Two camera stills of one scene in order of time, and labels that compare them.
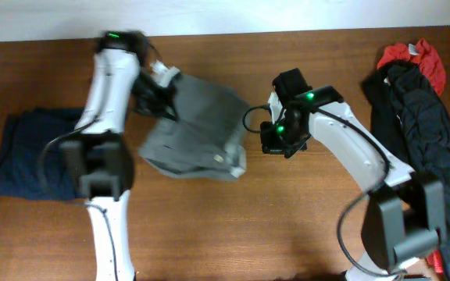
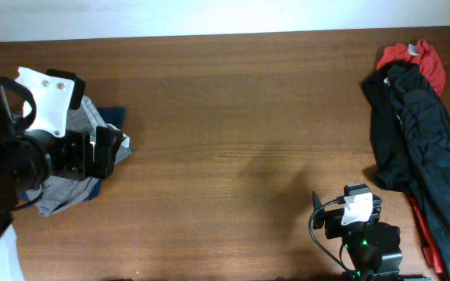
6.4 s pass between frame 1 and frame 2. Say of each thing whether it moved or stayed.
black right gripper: moved
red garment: stayed
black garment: stayed
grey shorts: moved
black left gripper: moved
